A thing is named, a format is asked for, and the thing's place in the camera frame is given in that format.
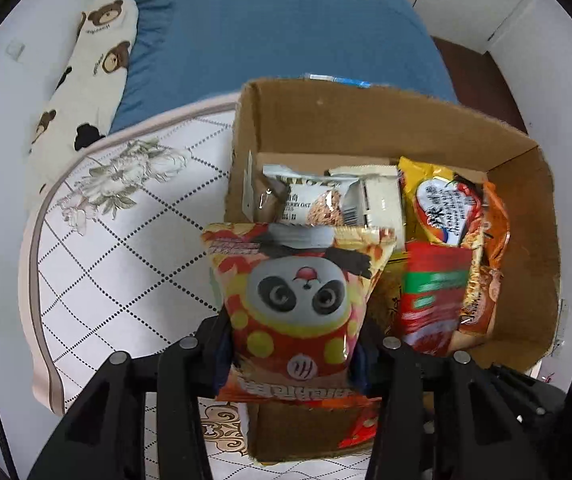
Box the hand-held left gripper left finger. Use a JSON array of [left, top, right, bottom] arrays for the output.
[[28, 316, 233, 480]]

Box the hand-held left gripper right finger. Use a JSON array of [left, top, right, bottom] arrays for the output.
[[353, 330, 549, 480]]

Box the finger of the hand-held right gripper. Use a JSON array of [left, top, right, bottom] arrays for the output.
[[486, 364, 567, 423]]

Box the red milk packet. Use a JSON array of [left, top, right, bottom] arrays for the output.
[[398, 241, 473, 357]]

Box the yellow pastry packet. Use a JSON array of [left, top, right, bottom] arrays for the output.
[[366, 255, 409, 341]]

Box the large panda snack bag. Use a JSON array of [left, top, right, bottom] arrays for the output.
[[201, 222, 397, 408]]

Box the orange snack packet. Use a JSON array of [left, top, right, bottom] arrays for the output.
[[481, 180, 511, 311]]

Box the yellow red noodle packet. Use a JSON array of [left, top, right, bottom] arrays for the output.
[[397, 156, 492, 333]]

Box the white snack packet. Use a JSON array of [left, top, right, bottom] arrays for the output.
[[328, 165, 407, 231]]

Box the silver oat bar packet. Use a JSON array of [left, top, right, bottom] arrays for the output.
[[261, 164, 361, 228]]

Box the cardboard box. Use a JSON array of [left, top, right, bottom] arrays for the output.
[[223, 76, 563, 463]]

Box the white quilted diamond blanket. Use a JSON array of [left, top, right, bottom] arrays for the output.
[[18, 97, 257, 480]]

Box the bear print pillow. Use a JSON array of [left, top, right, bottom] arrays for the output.
[[24, 0, 139, 201]]

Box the blue bed sheet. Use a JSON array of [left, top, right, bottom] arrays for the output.
[[110, 0, 459, 133]]

